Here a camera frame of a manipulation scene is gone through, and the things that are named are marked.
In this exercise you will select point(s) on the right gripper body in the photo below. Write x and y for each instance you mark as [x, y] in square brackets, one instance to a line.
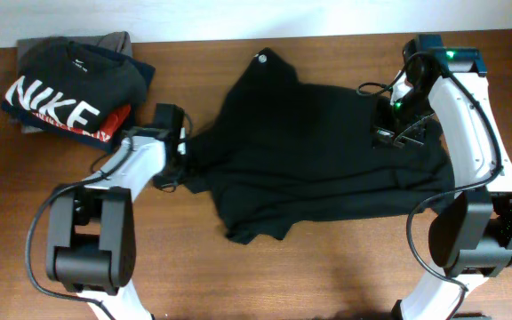
[411, 113]

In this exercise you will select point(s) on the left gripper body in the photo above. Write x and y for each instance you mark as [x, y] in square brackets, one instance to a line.
[172, 173]

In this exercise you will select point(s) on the black t-shirt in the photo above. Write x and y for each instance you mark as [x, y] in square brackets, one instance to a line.
[281, 151]

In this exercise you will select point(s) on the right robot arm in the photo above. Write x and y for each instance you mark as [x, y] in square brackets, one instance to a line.
[470, 241]

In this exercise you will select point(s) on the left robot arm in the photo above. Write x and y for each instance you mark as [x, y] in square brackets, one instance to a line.
[91, 238]

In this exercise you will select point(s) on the red folded shirt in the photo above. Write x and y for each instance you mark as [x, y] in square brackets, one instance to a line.
[107, 129]

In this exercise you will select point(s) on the navy folded shirt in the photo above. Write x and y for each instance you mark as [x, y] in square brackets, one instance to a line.
[77, 85]

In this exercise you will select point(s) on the black Nike folded shirt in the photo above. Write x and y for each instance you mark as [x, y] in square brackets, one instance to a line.
[78, 89]

